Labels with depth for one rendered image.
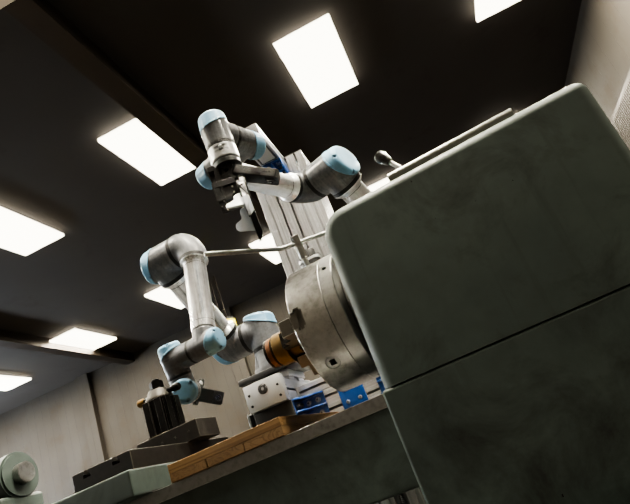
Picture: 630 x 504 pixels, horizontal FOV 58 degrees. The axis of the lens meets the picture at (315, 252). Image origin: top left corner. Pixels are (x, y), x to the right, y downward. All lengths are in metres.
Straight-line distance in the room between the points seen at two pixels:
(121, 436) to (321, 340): 12.06
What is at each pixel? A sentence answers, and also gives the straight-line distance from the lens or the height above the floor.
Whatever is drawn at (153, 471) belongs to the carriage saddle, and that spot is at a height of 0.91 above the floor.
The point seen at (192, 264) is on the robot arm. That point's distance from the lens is 1.92.
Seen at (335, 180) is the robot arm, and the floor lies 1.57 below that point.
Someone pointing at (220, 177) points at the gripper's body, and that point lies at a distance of 1.44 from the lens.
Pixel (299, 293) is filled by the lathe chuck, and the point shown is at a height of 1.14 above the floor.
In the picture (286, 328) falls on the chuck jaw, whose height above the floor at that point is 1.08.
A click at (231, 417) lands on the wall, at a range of 11.98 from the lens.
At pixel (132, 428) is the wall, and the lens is 13.09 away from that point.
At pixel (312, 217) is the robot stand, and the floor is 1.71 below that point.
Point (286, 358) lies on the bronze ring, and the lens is 1.43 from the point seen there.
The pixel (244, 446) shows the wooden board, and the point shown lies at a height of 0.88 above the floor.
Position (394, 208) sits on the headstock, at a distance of 1.19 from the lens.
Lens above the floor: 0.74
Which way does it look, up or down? 21 degrees up
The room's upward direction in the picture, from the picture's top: 21 degrees counter-clockwise
